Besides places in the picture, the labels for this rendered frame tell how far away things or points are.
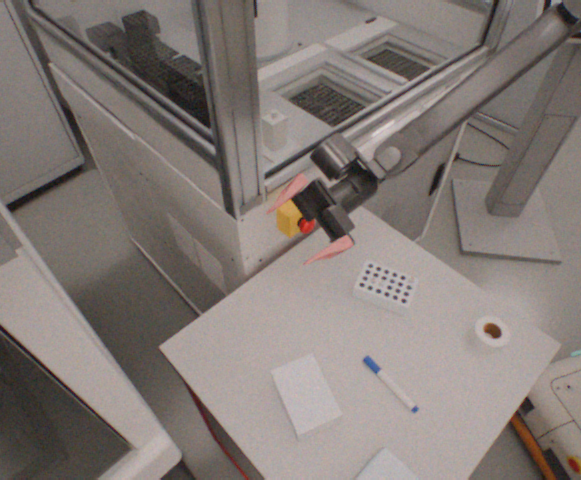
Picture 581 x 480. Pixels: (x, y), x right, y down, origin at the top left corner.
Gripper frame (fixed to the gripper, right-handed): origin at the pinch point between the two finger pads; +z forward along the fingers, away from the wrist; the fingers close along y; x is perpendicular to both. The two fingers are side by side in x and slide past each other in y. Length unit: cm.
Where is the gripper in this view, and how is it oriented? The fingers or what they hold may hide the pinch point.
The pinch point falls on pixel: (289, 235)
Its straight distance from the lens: 66.1
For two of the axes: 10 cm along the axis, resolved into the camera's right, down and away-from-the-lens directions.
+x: 4.4, -3.1, -8.4
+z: -6.9, 4.9, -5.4
